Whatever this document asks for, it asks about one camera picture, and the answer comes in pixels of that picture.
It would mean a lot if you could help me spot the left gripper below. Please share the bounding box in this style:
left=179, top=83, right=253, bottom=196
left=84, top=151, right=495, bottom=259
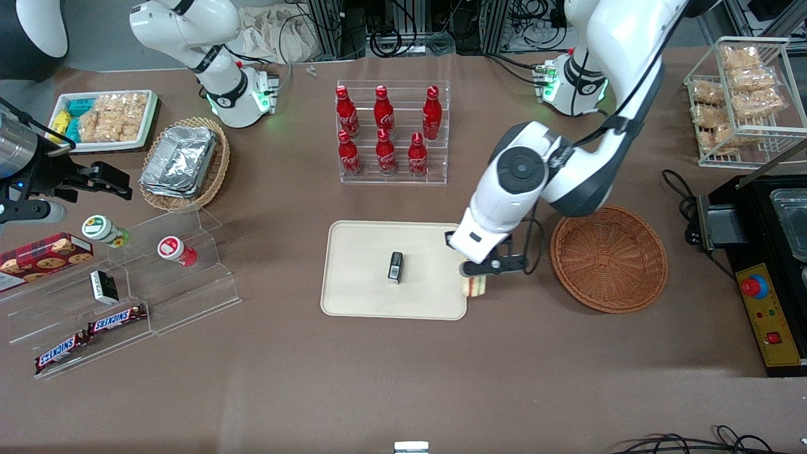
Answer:
left=444, top=208, right=513, bottom=265

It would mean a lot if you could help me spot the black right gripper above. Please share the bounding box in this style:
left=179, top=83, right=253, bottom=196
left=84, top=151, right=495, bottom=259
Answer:
left=25, top=150, right=134, bottom=201

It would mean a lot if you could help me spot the white rectangular snack tray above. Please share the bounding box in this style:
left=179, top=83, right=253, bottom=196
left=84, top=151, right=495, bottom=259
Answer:
left=47, top=90, right=159, bottom=154

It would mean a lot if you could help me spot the light woven wicker basket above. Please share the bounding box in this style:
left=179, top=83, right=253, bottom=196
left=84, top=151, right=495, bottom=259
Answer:
left=139, top=117, right=231, bottom=212

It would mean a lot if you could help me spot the beige plastic tray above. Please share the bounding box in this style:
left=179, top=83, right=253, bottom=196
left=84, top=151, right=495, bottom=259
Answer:
left=320, top=220, right=468, bottom=321

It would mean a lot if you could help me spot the brown wicker basket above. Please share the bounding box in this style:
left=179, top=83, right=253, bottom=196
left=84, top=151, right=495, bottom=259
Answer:
left=550, top=204, right=669, bottom=314

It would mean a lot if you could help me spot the green capped small bottle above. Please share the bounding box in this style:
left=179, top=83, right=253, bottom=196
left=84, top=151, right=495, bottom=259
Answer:
left=82, top=215, right=131, bottom=248

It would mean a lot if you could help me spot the aluminium foil container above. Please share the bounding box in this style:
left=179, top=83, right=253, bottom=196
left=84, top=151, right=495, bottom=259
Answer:
left=139, top=180, right=206, bottom=201
left=141, top=125, right=219, bottom=192

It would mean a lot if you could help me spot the clear bag of rice crackers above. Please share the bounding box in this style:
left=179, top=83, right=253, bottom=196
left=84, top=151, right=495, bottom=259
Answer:
left=93, top=93, right=149, bottom=124
left=78, top=110, right=141, bottom=144

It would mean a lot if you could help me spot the red capped small bottle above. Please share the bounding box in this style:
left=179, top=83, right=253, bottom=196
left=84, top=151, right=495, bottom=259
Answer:
left=157, top=236, right=199, bottom=268

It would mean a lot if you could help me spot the clear acrylic bottle rack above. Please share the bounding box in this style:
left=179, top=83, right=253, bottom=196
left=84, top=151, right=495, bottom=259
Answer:
left=336, top=80, right=451, bottom=185

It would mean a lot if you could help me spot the red cola bottle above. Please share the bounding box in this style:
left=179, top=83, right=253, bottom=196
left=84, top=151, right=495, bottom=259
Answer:
left=335, top=86, right=361, bottom=139
left=375, top=129, right=398, bottom=177
left=407, top=132, right=430, bottom=178
left=337, top=130, right=363, bottom=177
left=373, top=85, right=396, bottom=136
left=422, top=86, right=443, bottom=141

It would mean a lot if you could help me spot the red cookie box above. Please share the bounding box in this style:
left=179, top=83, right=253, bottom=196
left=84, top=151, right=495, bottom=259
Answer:
left=0, top=233, right=95, bottom=293

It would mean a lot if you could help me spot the small black and white box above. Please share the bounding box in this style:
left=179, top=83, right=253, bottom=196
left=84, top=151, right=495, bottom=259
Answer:
left=90, top=270, right=120, bottom=305

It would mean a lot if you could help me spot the clear acrylic step shelf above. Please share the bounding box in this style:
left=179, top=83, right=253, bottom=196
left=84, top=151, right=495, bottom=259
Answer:
left=0, top=207, right=243, bottom=380

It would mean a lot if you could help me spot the snickers chocolate bar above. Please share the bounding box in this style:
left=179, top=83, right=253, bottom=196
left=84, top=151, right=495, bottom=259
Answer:
left=34, top=330, right=91, bottom=376
left=86, top=305, right=148, bottom=335

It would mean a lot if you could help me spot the beige cloth bag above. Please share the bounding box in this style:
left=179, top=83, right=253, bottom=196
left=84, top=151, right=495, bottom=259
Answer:
left=235, top=5, right=319, bottom=64

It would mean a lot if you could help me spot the black appliance with metal pan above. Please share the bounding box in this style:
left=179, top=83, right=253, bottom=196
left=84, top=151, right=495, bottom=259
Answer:
left=695, top=140, right=807, bottom=379

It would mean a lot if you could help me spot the yellow control panel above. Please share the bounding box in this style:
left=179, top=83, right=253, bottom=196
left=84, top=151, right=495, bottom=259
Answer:
left=736, top=263, right=805, bottom=368

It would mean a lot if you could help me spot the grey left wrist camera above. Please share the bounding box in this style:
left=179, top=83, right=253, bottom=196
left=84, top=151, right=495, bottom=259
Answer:
left=458, top=253, right=530, bottom=279

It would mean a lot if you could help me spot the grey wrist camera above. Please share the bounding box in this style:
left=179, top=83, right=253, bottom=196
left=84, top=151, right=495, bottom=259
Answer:
left=0, top=200, right=67, bottom=226
left=458, top=253, right=530, bottom=279

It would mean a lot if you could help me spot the black left wrist camera cable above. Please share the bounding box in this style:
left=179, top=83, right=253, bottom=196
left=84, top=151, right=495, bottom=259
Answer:
left=521, top=25, right=685, bottom=276

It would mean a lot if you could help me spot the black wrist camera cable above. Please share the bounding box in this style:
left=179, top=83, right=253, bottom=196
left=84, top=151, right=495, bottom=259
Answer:
left=521, top=25, right=685, bottom=276
left=0, top=96, right=77, bottom=151

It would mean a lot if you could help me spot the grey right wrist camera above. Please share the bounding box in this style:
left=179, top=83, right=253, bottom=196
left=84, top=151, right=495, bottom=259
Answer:
left=0, top=200, right=67, bottom=226

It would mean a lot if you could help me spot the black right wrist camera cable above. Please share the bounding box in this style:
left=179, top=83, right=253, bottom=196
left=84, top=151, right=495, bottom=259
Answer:
left=0, top=96, right=77, bottom=151

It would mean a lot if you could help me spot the black appliance power cable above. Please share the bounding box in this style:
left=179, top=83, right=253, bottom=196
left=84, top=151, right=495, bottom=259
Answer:
left=661, top=168, right=704, bottom=247

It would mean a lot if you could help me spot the aluminium profile frame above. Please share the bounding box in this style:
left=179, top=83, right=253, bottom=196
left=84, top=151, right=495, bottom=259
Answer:
left=482, top=0, right=513, bottom=54
left=301, top=0, right=368, bottom=61

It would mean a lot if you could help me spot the black cable bundle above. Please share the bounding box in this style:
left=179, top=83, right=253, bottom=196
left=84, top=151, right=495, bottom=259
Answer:
left=610, top=425, right=807, bottom=454

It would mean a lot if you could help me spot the white wire rack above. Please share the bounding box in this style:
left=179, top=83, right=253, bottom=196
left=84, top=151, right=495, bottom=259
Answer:
left=683, top=36, right=807, bottom=169

